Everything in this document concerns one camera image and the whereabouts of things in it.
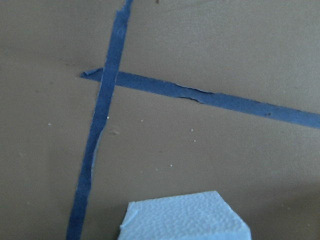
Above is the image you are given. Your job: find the light blue foam block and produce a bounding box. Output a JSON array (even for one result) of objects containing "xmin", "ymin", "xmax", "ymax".
[{"xmin": 118, "ymin": 191, "xmax": 252, "ymax": 240}]

